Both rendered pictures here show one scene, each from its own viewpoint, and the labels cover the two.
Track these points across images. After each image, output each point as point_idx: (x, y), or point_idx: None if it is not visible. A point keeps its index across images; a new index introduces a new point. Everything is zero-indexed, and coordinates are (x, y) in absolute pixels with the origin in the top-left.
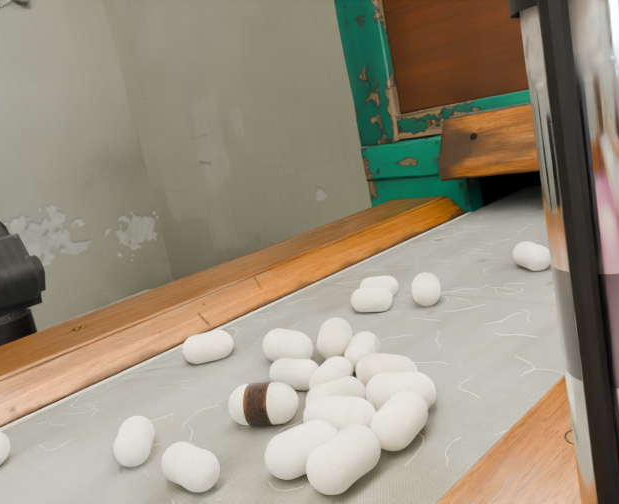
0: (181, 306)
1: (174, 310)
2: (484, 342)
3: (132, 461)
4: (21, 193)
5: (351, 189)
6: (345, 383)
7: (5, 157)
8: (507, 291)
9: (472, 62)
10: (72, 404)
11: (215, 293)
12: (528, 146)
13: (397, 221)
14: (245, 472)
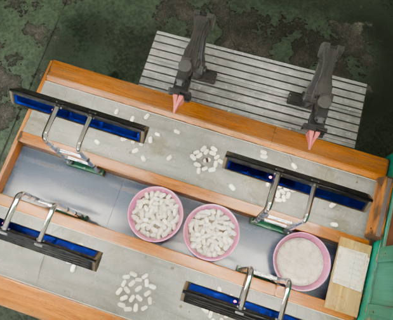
0: (305, 152)
1: (303, 152)
2: (301, 203)
3: None
4: None
5: None
6: (282, 192)
7: None
8: (320, 202)
9: None
10: (279, 153)
11: (311, 155)
12: (375, 198)
13: (362, 171)
14: (270, 187)
